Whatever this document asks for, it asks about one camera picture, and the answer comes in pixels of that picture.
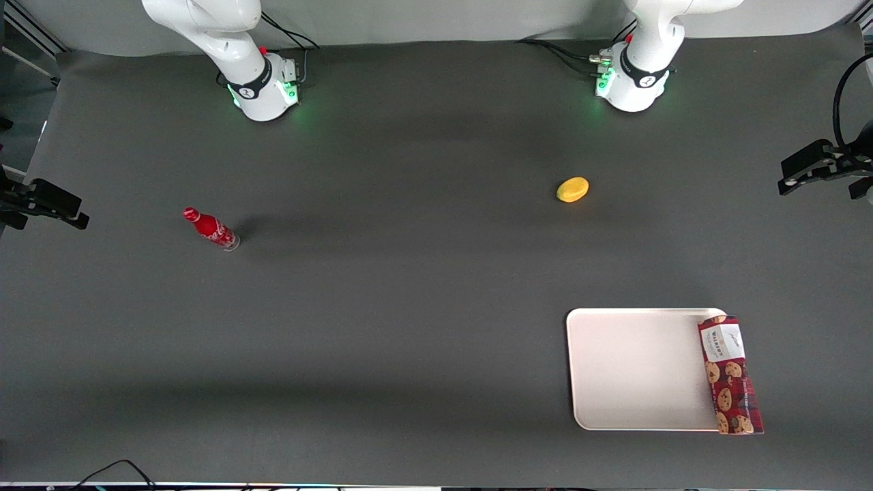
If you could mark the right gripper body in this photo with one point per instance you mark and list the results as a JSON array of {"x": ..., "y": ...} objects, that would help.
[{"x": 20, "y": 196}]

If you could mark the red cookie box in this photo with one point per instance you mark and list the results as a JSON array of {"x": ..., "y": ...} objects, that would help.
[{"x": 731, "y": 382}]

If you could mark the red cola bottle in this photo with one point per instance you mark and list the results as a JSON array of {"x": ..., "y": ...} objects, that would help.
[{"x": 210, "y": 228}]

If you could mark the yellow lemon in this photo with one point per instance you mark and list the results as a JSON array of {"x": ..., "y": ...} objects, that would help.
[{"x": 573, "y": 189}]

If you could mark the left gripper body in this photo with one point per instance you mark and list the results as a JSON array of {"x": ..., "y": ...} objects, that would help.
[{"x": 848, "y": 161}]

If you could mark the white rectangular tray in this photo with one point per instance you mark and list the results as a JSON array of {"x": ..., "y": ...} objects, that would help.
[{"x": 634, "y": 368}]

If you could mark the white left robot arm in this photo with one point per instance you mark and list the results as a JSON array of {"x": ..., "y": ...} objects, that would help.
[{"x": 648, "y": 75}]

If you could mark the aluminium frame profile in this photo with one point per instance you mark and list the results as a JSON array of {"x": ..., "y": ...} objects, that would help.
[{"x": 34, "y": 28}]

